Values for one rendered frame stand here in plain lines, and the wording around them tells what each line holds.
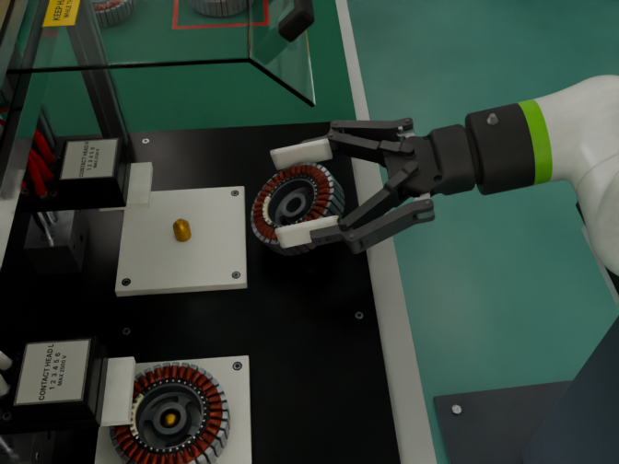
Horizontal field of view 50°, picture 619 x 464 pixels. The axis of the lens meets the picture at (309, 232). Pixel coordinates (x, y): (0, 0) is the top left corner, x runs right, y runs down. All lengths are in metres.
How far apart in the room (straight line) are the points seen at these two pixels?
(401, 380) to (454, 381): 0.86
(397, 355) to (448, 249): 1.06
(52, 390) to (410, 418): 0.36
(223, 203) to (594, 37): 1.96
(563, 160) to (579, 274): 1.13
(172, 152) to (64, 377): 0.43
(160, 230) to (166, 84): 0.32
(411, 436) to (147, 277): 0.34
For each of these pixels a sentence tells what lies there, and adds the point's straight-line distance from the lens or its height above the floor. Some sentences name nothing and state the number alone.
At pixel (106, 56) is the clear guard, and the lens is 0.62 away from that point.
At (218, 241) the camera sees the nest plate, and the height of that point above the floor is 0.78.
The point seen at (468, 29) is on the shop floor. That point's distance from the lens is 2.53.
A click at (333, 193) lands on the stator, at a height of 0.86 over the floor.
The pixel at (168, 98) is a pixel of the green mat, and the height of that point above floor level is 0.75.
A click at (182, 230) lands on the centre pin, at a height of 0.80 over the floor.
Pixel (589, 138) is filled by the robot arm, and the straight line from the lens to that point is 0.73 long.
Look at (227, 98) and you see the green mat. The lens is 1.04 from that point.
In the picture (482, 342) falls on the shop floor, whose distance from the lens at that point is 1.67.
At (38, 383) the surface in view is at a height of 0.92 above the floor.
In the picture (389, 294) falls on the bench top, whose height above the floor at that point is 0.75.
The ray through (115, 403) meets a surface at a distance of 0.62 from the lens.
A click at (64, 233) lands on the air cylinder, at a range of 0.81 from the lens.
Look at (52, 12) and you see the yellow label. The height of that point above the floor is 1.07.
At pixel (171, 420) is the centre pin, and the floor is 0.81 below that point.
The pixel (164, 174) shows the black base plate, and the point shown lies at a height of 0.77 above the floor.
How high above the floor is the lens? 1.42
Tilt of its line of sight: 52 degrees down
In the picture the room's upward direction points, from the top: straight up
